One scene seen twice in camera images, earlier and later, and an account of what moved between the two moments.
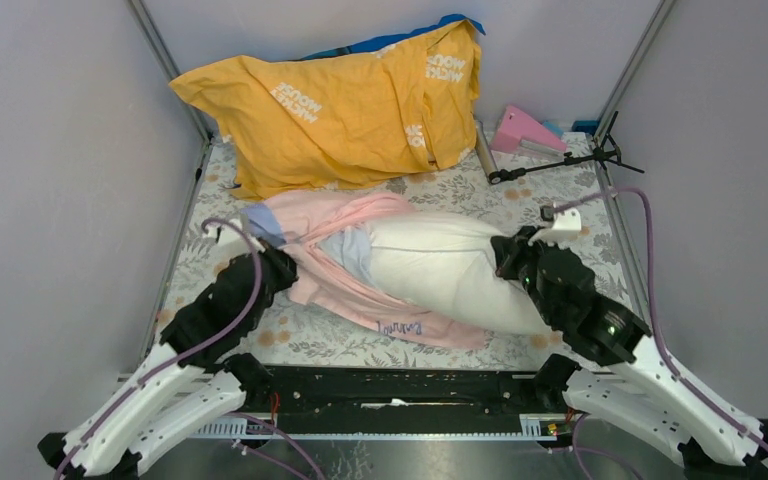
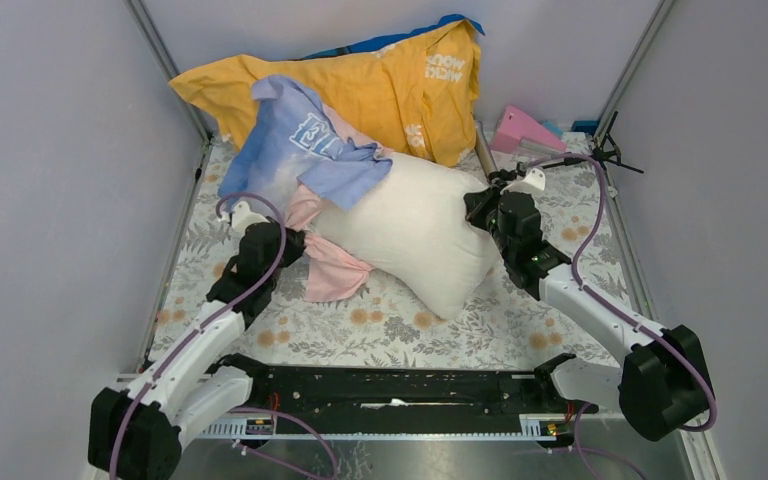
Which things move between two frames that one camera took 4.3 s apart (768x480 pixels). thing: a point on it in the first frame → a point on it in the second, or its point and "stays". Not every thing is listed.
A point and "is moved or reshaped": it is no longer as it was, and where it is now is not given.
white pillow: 447,265 is moved or reshaped
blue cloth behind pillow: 357,48 stays
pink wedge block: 516,125 stays
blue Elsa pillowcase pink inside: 326,234 → 294,155
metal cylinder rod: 485,152 stays
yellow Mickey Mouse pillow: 402,107 stays
